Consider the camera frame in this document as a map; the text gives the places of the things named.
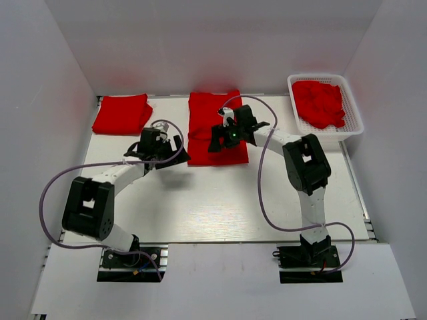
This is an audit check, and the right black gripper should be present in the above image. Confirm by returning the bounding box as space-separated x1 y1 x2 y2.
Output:
208 121 245 153

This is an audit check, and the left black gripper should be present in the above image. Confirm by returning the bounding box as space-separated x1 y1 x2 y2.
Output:
153 135 191 169

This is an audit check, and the red t shirt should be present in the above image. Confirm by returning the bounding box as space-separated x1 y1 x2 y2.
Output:
187 90 249 166
92 94 153 135

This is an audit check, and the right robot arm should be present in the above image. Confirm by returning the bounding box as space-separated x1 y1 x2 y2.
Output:
208 105 332 267

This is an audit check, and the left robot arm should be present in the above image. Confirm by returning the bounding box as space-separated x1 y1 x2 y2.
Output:
61 123 190 266

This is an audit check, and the red shirts pile in basket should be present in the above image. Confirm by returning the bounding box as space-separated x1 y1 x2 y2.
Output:
292 81 346 129

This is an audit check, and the folded red t shirt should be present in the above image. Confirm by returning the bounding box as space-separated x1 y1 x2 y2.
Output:
92 94 153 135

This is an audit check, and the white plastic basket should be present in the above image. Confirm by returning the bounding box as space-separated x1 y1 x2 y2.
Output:
288 73 364 141

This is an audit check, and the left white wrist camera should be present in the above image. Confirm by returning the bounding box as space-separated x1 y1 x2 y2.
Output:
151 121 169 133

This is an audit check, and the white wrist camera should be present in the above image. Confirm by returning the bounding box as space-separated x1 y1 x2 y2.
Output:
151 121 169 133
218 107 235 127

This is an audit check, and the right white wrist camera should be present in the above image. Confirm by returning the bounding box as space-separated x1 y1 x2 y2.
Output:
218 107 235 127

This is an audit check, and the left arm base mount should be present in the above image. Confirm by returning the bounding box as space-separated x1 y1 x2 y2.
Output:
97 245 168 283

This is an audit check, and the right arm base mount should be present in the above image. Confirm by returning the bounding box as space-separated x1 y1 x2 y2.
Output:
272 245 343 284

